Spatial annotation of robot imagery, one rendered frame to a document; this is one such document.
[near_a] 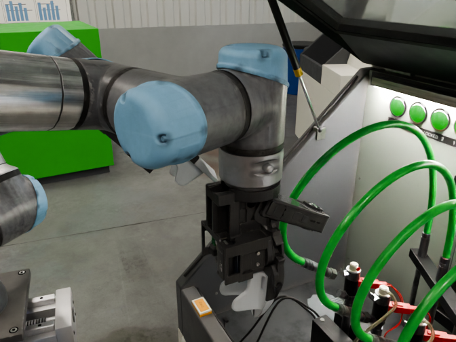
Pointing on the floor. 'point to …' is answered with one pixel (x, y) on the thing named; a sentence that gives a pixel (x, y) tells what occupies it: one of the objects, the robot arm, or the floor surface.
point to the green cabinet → (65, 143)
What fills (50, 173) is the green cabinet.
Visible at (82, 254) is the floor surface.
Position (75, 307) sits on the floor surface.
